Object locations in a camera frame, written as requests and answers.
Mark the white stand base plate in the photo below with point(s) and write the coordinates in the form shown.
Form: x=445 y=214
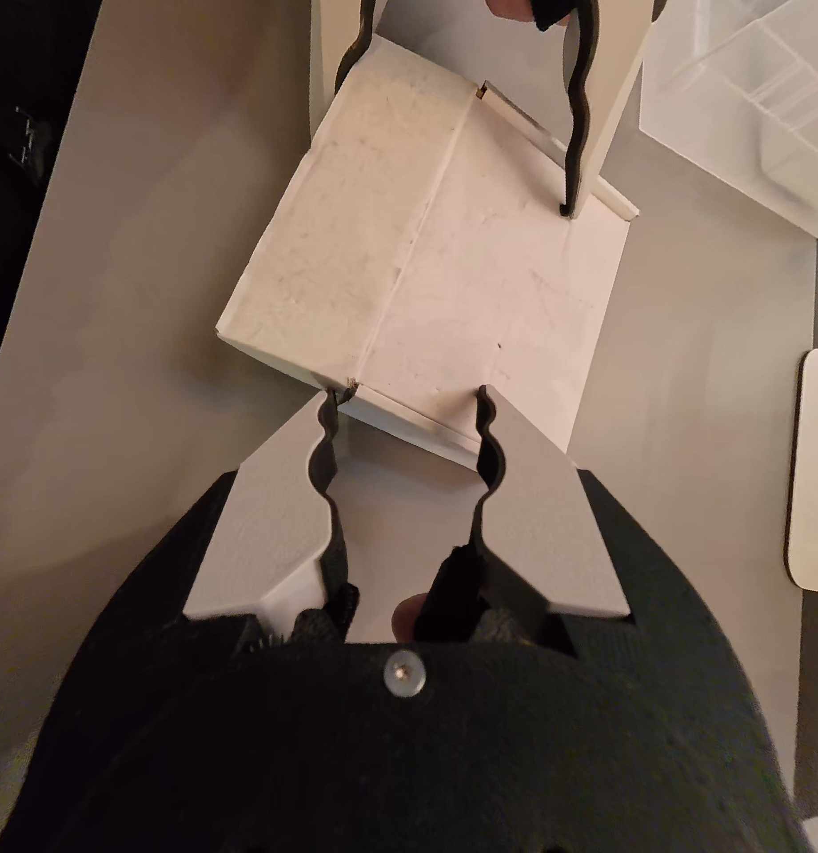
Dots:
x=815 y=466

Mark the person's legs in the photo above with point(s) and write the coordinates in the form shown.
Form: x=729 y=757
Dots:
x=22 y=233

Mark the clear plastic container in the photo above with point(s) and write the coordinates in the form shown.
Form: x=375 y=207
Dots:
x=748 y=100

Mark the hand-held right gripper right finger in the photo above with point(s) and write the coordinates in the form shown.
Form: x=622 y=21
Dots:
x=549 y=533

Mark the white cardboard box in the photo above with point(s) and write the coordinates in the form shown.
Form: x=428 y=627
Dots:
x=462 y=286

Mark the person's right hand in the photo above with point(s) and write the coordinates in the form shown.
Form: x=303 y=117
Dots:
x=407 y=620

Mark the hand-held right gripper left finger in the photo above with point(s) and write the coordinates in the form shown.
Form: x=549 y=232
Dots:
x=262 y=526

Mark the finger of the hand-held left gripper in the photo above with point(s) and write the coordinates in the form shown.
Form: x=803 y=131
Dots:
x=329 y=40
x=615 y=66

